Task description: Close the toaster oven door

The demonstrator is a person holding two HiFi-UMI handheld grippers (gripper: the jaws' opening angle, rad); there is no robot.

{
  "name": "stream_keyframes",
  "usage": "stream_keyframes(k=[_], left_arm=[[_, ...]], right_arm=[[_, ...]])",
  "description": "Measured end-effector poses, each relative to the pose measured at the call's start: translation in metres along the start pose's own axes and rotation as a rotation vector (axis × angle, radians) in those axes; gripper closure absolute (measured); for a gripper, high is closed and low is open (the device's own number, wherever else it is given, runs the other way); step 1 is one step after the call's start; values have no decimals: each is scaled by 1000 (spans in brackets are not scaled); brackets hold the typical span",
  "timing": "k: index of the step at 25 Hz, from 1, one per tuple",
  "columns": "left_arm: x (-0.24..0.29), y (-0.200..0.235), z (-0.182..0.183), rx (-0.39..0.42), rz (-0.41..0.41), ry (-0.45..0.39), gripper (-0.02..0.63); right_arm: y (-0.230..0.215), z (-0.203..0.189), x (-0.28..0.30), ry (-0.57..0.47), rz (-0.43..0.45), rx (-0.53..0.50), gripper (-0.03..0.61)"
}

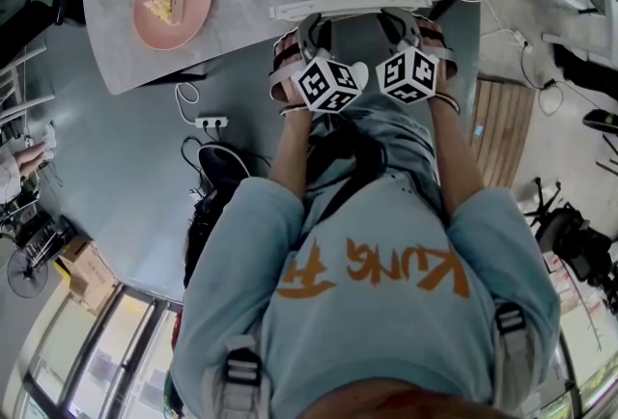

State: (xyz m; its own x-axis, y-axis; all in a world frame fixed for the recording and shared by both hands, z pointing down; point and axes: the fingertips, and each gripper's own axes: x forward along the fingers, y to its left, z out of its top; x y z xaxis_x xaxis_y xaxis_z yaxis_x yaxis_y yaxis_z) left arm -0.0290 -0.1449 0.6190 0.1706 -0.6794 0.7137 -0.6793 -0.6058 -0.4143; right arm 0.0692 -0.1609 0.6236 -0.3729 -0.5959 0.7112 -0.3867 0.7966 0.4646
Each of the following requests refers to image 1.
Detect white power strip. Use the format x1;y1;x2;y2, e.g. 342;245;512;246
194;115;231;130

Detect black office chair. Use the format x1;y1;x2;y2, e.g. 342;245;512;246
522;176;618;286

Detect grey left backpack strap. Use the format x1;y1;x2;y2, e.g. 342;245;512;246
201;333;274;419

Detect black floor fan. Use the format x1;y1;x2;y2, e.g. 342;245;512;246
6;246;50;300

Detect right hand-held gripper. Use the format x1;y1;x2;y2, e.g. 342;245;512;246
375;9;441;107

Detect grey backpack strap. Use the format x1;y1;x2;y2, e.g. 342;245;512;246
491;301;533;411
201;333;274;419

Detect light blue jeans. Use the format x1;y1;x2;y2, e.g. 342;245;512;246
301;92;443;210

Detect person's left forearm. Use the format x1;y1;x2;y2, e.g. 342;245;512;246
267;110;315;202

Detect wooden slatted board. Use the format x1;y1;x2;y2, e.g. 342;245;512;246
468;75;536;190

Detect light blue printed t-shirt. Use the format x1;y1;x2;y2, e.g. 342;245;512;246
169;175;564;419

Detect right wrist bracelet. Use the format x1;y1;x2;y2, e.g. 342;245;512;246
435;91;462;116

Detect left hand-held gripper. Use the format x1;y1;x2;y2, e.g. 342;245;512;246
291;13;371;114

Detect grey right backpack strap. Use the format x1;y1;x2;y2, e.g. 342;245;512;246
491;301;533;411

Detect glass door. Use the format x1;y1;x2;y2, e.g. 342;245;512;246
16;284;183;419

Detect white power cable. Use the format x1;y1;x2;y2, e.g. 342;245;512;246
174;81;201;125

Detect person's right forearm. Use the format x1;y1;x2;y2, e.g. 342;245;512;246
428;94;487;228

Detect yellow sandwich piece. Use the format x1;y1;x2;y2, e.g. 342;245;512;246
143;0;187;25

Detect black chest strap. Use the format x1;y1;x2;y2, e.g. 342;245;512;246
307;173;376;237

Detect cardboard box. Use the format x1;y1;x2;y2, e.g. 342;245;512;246
56;236;119;318

